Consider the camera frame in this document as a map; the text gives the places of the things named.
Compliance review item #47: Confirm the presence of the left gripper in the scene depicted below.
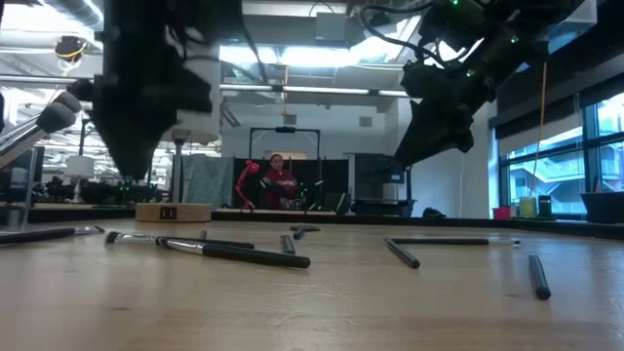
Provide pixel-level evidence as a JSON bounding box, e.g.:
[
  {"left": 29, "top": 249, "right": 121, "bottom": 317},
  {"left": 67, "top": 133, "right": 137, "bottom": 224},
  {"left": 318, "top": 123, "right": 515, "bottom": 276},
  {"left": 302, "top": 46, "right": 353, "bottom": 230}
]
[{"left": 67, "top": 28, "right": 214, "bottom": 181}]

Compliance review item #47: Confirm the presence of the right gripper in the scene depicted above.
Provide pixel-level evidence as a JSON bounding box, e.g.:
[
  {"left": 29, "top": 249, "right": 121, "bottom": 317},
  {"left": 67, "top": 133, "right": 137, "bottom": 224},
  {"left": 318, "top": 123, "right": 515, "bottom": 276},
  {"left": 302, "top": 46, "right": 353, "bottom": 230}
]
[{"left": 393, "top": 58, "right": 493, "bottom": 169}]

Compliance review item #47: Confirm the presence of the large black powder brush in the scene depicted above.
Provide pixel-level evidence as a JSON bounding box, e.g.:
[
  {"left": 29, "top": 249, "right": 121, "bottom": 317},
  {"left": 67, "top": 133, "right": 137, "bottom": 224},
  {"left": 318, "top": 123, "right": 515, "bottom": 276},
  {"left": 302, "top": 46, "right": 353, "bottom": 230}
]
[{"left": 0, "top": 100, "right": 78, "bottom": 170}]

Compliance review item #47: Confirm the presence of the black fan brush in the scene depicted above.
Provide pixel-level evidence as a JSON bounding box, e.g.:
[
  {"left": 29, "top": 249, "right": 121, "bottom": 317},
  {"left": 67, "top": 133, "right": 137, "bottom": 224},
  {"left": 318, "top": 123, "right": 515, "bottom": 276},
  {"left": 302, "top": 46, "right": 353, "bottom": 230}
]
[{"left": 104, "top": 230, "right": 256, "bottom": 251}]

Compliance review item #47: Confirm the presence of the long thin dark brush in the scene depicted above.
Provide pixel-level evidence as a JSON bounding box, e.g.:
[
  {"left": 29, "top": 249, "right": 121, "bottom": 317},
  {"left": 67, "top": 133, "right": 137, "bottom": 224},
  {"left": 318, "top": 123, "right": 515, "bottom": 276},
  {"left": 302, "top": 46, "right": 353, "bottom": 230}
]
[{"left": 388, "top": 237, "right": 522, "bottom": 247}]

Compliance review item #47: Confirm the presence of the slim black brush silver ferrule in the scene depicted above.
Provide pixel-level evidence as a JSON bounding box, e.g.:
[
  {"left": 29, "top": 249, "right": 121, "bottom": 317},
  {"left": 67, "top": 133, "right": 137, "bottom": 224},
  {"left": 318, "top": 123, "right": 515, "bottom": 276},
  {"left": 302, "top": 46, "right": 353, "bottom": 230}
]
[{"left": 0, "top": 224, "right": 107, "bottom": 246}]

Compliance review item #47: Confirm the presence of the small dark makeup brush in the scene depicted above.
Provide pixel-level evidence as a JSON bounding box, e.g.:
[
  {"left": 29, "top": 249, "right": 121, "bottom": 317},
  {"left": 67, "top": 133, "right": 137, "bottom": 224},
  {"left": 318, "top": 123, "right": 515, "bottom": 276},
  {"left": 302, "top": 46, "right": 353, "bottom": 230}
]
[{"left": 289, "top": 223, "right": 322, "bottom": 241}]

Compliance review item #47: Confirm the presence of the black brush wide silver ferrule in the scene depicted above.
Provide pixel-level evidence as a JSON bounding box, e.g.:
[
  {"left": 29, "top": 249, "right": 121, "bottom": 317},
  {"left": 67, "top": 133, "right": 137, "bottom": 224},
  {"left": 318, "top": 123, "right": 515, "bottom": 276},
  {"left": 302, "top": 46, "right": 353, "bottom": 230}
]
[{"left": 155, "top": 236, "right": 312, "bottom": 270}]

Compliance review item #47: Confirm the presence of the dark blue makeup pencil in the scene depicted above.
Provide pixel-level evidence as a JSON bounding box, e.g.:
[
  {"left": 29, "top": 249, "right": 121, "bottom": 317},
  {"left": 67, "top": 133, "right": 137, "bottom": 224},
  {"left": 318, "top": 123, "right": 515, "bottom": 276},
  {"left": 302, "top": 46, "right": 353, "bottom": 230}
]
[{"left": 528, "top": 252, "right": 553, "bottom": 302}]

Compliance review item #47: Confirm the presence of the black cabinet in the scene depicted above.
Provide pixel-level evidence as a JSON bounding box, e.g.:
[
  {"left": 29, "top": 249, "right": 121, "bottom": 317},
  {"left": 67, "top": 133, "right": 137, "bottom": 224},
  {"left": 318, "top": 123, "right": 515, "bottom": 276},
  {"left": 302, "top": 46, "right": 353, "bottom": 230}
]
[{"left": 347, "top": 151, "right": 417, "bottom": 217}]

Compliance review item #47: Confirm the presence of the grey fabric cover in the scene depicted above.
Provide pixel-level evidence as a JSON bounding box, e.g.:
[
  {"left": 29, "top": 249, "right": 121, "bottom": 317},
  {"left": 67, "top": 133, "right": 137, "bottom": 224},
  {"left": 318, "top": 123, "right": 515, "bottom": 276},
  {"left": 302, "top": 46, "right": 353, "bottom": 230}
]
[{"left": 181, "top": 154, "right": 236, "bottom": 209}]

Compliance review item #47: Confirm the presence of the white background lamp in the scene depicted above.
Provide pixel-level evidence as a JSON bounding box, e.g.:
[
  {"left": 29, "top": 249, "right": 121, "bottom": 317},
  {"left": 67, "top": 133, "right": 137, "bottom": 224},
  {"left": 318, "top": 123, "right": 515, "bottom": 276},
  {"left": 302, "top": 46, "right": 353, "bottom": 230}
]
[{"left": 63, "top": 154, "right": 97, "bottom": 204}]

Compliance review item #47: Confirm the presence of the white shade wooden base lamp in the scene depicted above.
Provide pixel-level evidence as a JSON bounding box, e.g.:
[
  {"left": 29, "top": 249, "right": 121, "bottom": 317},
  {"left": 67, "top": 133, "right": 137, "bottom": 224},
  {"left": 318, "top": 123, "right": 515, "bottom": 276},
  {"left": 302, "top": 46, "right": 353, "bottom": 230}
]
[{"left": 135, "top": 26, "right": 223, "bottom": 224}]

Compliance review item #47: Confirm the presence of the red desk lamp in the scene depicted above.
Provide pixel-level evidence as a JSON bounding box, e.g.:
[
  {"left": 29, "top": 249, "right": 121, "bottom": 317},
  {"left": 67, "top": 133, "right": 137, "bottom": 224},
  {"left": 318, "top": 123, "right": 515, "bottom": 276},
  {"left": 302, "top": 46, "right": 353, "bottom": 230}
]
[{"left": 234, "top": 159, "right": 261, "bottom": 212}]

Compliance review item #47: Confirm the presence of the black partition screen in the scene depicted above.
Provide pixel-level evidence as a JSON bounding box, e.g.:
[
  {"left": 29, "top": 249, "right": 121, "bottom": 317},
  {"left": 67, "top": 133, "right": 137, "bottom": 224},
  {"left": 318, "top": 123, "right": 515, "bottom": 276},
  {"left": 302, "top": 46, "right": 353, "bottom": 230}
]
[{"left": 232, "top": 156, "right": 350, "bottom": 215}]

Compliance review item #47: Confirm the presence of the long ceiling tube light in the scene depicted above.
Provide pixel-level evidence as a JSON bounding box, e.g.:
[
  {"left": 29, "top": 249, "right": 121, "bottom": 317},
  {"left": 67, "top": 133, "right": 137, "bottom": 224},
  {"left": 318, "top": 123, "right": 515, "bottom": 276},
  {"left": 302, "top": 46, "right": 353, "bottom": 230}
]
[{"left": 218, "top": 82, "right": 410, "bottom": 98}]

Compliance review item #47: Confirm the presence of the round black ceiling device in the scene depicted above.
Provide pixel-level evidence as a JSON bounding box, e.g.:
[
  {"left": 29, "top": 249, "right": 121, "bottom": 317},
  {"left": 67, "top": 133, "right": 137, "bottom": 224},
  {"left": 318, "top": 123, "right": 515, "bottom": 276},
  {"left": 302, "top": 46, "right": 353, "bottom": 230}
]
[{"left": 53, "top": 34, "right": 89, "bottom": 64}]

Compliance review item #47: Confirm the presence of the pale green cup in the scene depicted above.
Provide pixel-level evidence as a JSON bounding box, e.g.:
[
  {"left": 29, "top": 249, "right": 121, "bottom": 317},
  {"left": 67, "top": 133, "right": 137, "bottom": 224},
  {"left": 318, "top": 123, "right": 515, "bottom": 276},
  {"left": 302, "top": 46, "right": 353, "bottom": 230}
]
[{"left": 518, "top": 195, "right": 538, "bottom": 220}]

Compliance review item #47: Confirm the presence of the person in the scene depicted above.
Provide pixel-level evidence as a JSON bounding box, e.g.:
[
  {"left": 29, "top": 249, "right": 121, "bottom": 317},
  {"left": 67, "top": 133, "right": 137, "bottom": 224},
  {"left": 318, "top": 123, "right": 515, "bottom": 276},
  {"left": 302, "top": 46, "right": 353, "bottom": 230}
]
[{"left": 259, "top": 152, "right": 302, "bottom": 212}]

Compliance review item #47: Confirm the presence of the black cup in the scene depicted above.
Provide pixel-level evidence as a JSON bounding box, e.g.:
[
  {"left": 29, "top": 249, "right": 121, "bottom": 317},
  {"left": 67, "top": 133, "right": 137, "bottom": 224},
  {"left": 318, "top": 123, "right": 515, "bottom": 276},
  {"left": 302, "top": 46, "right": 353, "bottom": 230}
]
[{"left": 536, "top": 194, "right": 554, "bottom": 220}]

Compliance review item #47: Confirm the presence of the grey ceiling box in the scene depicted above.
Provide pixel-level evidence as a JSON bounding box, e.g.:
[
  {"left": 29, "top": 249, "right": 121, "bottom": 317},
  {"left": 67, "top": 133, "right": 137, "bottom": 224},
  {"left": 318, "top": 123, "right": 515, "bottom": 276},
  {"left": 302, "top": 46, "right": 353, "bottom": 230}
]
[{"left": 314, "top": 11, "right": 349, "bottom": 43}]

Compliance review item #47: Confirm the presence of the black bin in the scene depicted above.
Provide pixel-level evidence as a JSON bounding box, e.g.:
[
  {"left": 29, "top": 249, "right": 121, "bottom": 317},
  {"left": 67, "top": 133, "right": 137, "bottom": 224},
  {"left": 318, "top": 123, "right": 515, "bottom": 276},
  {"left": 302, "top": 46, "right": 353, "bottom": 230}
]
[{"left": 579, "top": 190, "right": 624, "bottom": 225}]

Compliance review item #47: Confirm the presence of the black aluminium table frame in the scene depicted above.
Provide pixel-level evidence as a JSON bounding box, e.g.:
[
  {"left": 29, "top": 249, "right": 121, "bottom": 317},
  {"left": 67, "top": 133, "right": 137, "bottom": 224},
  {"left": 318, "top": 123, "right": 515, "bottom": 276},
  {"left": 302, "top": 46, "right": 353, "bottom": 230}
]
[{"left": 27, "top": 207, "right": 624, "bottom": 241}]

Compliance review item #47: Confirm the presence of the hanging yellow cable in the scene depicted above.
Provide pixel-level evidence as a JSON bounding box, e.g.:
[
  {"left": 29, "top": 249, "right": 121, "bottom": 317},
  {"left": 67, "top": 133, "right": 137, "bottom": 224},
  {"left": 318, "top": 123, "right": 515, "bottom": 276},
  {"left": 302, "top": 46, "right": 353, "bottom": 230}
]
[{"left": 529, "top": 60, "right": 549, "bottom": 197}]

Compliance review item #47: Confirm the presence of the black gantry frame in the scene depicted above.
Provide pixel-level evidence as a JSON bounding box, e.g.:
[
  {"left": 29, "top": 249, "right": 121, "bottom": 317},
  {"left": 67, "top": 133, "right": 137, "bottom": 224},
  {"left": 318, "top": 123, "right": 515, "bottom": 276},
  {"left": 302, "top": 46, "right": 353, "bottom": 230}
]
[{"left": 249, "top": 125, "right": 323, "bottom": 160}]

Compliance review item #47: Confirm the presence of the black window frame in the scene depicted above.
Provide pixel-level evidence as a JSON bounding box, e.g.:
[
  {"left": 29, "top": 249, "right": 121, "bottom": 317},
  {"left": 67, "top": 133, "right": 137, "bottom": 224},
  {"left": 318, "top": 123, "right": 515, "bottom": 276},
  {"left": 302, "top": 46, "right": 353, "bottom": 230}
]
[{"left": 489, "top": 92, "right": 624, "bottom": 219}]

